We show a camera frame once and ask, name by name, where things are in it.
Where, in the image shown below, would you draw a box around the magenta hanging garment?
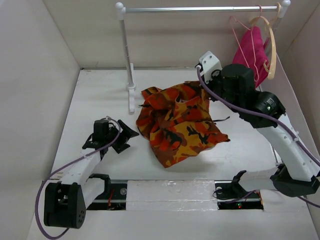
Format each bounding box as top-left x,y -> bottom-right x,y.
232,26 -> 270,88

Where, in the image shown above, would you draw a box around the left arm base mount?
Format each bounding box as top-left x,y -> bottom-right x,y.
87,180 -> 128,211

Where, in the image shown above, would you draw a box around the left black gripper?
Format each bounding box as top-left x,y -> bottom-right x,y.
105,120 -> 139,153

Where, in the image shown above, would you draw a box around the orange camouflage trousers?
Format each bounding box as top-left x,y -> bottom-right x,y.
136,81 -> 230,168

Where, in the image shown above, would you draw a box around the pink wire hanger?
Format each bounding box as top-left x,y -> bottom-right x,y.
229,16 -> 262,84

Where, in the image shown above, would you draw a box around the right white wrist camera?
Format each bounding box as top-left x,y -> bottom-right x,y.
196,51 -> 222,84

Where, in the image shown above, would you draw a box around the white and silver clothes rack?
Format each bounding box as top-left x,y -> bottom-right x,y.
115,0 -> 291,115

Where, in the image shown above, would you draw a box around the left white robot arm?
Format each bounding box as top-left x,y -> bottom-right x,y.
43,118 -> 139,229

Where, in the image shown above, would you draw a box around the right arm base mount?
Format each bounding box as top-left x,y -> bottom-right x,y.
212,184 -> 264,210

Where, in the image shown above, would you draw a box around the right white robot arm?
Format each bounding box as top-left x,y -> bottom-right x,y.
198,64 -> 320,198

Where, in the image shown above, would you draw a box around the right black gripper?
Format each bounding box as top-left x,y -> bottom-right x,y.
200,66 -> 239,113

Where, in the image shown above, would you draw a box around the beige plastic hanger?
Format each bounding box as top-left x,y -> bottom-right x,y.
249,2 -> 283,80

